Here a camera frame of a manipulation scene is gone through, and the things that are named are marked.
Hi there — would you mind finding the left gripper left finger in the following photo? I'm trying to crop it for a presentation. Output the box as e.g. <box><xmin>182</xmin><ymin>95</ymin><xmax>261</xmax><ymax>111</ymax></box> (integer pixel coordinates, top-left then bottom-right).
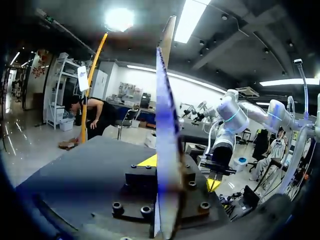
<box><xmin>111</xmin><ymin>153</ymin><xmax>159</xmax><ymax>222</ymax></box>

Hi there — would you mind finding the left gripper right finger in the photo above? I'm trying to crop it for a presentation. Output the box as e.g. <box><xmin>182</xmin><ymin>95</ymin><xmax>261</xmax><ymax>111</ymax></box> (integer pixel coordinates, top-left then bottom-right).
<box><xmin>178</xmin><ymin>152</ymin><xmax>211</xmax><ymax>222</ymax></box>

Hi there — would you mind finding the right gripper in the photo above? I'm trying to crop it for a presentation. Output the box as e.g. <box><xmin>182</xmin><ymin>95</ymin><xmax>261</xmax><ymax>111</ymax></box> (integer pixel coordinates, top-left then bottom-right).
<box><xmin>199</xmin><ymin>145</ymin><xmax>237</xmax><ymax>193</ymax></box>

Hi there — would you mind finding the cardboard box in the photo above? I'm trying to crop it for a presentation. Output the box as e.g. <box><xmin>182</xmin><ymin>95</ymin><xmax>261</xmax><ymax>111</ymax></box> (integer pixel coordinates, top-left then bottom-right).
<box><xmin>152</xmin><ymin>15</ymin><xmax>187</xmax><ymax>239</ymax></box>

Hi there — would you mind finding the person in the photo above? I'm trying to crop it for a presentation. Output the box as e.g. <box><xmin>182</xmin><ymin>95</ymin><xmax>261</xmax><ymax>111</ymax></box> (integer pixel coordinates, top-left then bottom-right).
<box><xmin>248</xmin><ymin>125</ymin><xmax>289</xmax><ymax>182</ymax></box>
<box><xmin>66</xmin><ymin>94</ymin><xmax>119</xmax><ymax>144</ymax></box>

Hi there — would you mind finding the white cable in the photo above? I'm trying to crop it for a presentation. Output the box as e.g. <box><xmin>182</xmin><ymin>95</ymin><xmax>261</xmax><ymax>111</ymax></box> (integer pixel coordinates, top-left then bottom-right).
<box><xmin>202</xmin><ymin>118</ymin><xmax>222</xmax><ymax>161</ymax></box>

